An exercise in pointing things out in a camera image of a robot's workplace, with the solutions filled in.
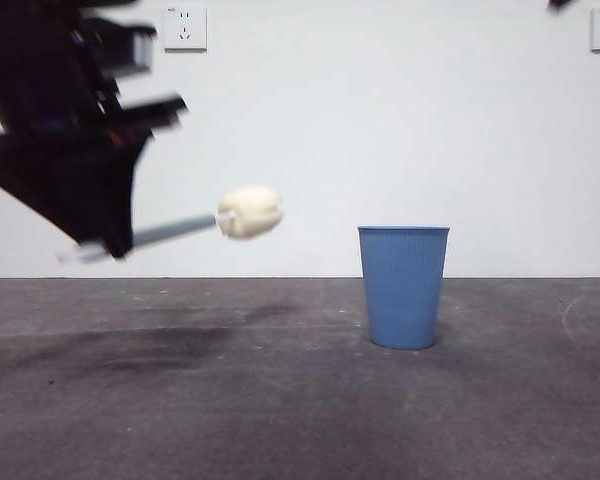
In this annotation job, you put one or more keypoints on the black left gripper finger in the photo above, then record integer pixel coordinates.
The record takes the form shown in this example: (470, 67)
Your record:
(80, 190)

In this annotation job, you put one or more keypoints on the blue ribbed plastic cup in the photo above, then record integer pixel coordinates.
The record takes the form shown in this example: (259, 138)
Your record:
(404, 290)

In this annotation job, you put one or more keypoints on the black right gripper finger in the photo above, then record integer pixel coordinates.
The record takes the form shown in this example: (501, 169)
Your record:
(560, 3)

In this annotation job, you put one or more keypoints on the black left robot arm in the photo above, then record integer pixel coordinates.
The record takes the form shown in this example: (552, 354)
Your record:
(30, 65)

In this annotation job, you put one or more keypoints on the cup brush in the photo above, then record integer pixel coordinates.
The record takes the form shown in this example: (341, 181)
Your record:
(250, 212)

